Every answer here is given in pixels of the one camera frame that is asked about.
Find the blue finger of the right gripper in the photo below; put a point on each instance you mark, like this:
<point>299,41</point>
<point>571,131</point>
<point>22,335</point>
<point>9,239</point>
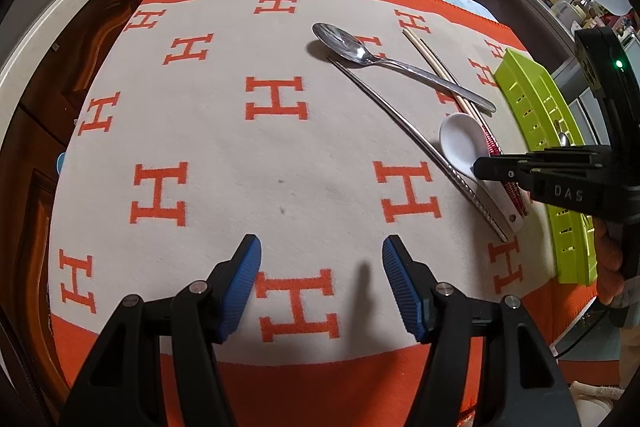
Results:
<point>504,168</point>

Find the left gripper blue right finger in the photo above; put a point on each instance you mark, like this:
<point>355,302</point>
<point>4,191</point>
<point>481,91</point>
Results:
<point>411,283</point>

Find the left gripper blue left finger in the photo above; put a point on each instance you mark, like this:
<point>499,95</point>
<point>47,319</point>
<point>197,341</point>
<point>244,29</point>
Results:
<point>230,285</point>

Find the white ceramic soup spoon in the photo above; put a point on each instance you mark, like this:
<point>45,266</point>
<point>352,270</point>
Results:
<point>463,142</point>

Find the person's right hand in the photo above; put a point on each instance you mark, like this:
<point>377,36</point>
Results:
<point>610,283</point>

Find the pale chopstick red end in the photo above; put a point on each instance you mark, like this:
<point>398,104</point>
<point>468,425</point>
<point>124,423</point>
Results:
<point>450,76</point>
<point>445,79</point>

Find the small steel spoon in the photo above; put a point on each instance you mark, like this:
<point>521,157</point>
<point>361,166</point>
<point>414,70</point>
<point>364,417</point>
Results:
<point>563,138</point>

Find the lime green plastic utensil tray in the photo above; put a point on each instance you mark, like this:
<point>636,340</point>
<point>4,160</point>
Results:
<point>542,114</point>

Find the orange beige H-pattern cloth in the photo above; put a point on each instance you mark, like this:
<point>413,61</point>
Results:
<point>212,119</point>

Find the large steel serving spoon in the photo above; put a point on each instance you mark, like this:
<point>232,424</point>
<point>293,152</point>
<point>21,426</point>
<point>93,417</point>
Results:
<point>353,50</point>

